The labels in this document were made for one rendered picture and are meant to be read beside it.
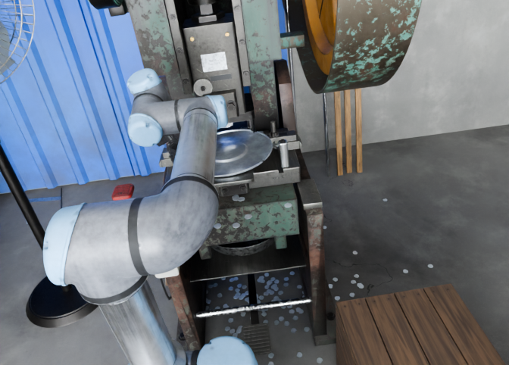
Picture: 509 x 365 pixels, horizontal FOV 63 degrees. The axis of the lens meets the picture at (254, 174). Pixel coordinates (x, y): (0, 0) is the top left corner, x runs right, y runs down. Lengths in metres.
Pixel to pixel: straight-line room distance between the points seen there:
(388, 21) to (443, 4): 1.80
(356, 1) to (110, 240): 0.67
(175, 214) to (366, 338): 0.86
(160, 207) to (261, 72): 1.03
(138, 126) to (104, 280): 0.39
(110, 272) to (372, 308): 0.94
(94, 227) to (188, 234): 0.13
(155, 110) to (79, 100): 1.81
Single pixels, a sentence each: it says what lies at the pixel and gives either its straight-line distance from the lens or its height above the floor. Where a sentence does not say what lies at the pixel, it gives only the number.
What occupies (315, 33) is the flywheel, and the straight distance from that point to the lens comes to 1.48.
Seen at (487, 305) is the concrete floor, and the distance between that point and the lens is 1.97.
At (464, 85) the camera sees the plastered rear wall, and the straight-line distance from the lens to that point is 3.03.
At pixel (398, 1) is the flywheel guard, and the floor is 1.23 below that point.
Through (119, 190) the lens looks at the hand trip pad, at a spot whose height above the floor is 0.76.
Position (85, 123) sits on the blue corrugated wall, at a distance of 2.80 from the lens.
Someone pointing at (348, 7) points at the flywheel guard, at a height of 1.23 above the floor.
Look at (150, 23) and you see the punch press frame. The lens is 1.21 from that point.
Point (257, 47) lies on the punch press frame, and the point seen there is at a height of 1.10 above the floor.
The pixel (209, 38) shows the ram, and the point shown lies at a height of 1.13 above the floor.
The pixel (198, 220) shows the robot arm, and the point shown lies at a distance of 0.61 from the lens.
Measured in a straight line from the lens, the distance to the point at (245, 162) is 1.26.
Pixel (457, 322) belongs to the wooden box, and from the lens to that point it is 1.42.
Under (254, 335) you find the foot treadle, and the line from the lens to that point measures 1.58.
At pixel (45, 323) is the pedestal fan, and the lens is 2.13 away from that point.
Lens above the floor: 1.43
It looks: 32 degrees down
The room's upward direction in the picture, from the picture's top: 8 degrees counter-clockwise
